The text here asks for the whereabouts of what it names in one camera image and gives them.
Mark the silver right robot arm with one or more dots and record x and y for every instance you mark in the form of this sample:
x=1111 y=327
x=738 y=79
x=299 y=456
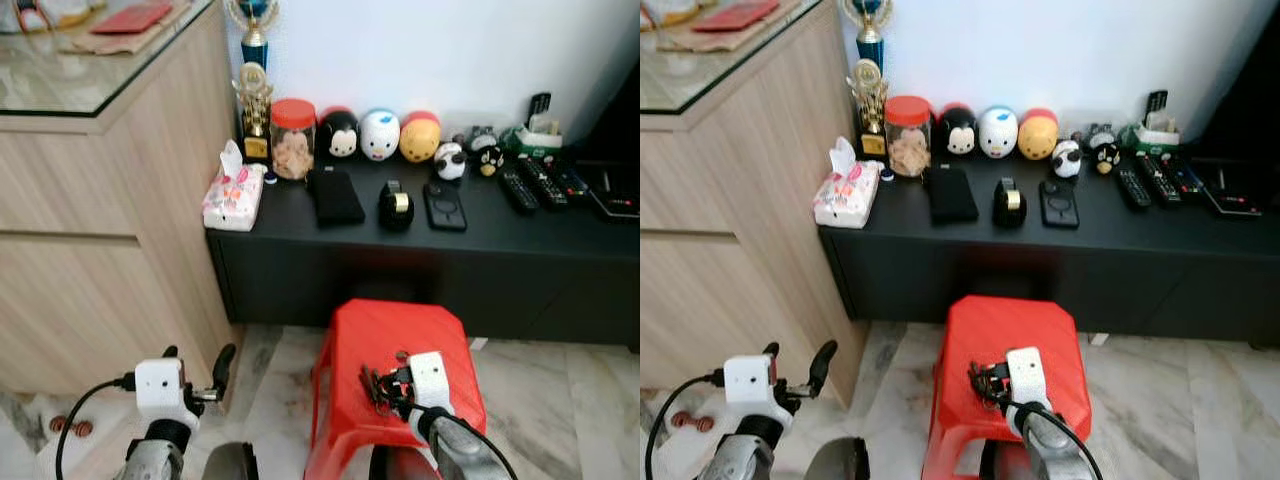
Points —
x=1055 y=450
x=460 y=450

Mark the brown paper envelope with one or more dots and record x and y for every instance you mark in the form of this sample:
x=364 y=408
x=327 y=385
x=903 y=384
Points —
x=125 y=43
x=720 y=40

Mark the yellow round plush toy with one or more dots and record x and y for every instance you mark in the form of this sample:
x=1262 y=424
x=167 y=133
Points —
x=1038 y=136
x=419 y=138

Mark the black low tv console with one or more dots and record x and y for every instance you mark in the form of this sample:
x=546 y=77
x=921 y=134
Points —
x=400 y=275
x=1050 y=275

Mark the white round plush toy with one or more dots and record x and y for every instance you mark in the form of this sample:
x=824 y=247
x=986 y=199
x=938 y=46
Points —
x=998 y=132
x=379 y=135

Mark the small gold trophy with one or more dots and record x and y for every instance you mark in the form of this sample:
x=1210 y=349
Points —
x=253 y=110
x=868 y=108

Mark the small panda plush toy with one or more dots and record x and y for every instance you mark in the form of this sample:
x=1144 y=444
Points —
x=1066 y=159
x=450 y=162

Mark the upright black remote control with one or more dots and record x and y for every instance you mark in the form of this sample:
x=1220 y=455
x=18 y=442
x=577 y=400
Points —
x=1156 y=102
x=539 y=104

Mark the green white holder box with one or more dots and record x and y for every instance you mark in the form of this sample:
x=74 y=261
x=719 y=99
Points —
x=535 y=138
x=1152 y=135

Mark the tall blue gold trophy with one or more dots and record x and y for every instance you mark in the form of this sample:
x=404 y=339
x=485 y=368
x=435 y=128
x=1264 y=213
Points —
x=868 y=40
x=253 y=40

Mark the black wallet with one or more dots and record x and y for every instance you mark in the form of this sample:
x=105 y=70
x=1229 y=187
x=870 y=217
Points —
x=950 y=195
x=335 y=197

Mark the small white floor item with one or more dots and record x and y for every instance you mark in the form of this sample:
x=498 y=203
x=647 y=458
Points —
x=1099 y=339
x=479 y=343

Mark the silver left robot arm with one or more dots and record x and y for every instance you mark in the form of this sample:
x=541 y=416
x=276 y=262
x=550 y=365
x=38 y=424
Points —
x=155 y=455
x=745 y=452

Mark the black tape dispenser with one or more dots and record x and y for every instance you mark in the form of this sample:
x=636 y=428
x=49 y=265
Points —
x=1009 y=205
x=396 y=208

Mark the silver left robot leg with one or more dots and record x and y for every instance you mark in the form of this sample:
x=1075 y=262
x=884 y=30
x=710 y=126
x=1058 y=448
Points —
x=230 y=463
x=835 y=460

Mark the black mouse plush toy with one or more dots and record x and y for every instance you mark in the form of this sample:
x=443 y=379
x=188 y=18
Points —
x=958 y=132
x=340 y=135

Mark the small grey plush toy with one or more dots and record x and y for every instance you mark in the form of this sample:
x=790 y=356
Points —
x=1098 y=134
x=481 y=137

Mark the clear jar red lid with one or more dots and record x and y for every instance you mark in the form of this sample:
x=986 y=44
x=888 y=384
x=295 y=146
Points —
x=293 y=145
x=908 y=143

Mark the pink white tissue pack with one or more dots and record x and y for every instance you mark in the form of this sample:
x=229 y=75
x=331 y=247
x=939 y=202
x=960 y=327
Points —
x=232 y=198
x=845 y=195

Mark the small red-brown dumbbell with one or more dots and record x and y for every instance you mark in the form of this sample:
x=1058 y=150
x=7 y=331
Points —
x=72 y=427
x=690 y=421

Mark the bunch of keys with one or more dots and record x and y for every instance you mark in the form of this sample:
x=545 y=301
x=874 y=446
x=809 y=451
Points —
x=378 y=390
x=985 y=382

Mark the black television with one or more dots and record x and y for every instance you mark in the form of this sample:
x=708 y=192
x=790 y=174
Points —
x=1245 y=80
x=618 y=115

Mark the red plastic stool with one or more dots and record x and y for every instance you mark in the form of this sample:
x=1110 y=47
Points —
x=355 y=420
x=960 y=430

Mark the small black penguin plush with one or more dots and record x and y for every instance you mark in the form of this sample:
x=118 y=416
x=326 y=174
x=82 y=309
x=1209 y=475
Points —
x=1105 y=158
x=489 y=161

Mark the light wood cabinet glass top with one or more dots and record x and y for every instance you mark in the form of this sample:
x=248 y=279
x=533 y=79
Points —
x=720 y=210
x=90 y=200

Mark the red flat case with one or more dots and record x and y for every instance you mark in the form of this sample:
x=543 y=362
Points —
x=735 y=14
x=130 y=17

